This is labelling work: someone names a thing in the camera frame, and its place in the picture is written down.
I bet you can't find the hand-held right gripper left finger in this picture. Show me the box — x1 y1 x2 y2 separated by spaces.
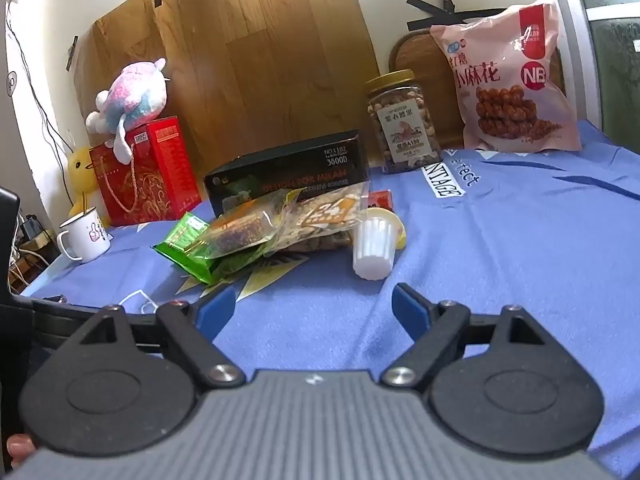
50 285 248 392

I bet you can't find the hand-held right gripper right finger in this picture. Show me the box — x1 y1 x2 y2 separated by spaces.
380 282 566 392

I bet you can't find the clear nut snack packet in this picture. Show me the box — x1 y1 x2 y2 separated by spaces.
270 182 371 256

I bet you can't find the person's left hand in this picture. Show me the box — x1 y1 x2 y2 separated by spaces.
6 433 36 468

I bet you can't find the white ribbed plastic cup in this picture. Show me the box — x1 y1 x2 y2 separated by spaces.
352 210 396 281

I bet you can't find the green snack packet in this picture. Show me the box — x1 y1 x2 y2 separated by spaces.
151 212 266 286

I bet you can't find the white enamel mug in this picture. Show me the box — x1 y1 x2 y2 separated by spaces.
56 211 112 263

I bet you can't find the clear packet with brown bar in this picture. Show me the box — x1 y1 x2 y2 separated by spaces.
200 189 306 261

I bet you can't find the yellow duck plush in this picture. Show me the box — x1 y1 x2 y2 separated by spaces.
67 147 113 231

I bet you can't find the blue printed cloth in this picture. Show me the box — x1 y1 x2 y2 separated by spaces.
22 120 640 478

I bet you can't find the long black box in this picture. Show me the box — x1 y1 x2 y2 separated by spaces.
204 129 371 221

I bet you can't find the tall red box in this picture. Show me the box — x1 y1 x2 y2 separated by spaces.
127 116 202 221

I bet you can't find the clear nut jar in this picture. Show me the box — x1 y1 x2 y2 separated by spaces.
364 70 443 175

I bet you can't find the pink and blue plush toy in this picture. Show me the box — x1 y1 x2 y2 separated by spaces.
85 57 171 163

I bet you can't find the pink snack bag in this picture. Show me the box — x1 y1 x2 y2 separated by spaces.
430 2 583 153

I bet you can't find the large wooden board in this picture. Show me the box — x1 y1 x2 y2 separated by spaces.
74 0 383 173

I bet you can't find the round wooden board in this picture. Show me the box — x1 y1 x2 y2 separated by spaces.
389 30 566 148

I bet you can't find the window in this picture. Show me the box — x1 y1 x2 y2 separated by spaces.
545 0 640 156

